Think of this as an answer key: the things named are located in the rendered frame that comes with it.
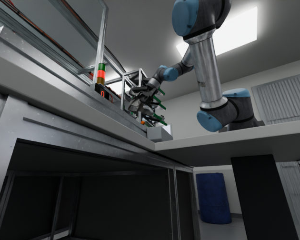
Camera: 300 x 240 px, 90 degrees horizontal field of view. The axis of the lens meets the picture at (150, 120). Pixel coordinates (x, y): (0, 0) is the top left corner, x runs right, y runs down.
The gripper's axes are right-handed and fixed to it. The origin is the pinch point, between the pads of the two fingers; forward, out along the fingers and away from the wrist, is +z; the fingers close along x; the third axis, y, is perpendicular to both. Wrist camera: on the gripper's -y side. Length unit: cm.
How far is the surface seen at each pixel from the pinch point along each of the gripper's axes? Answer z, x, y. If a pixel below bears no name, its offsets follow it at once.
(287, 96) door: -212, 274, 86
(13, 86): 7, -72, 41
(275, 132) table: -14, -37, 66
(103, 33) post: -32, -19, -44
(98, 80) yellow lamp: -2.3, -21.3, -16.0
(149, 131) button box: 3.8, -19.3, 29.8
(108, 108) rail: 5, -46, 28
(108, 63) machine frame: -31, 38, -99
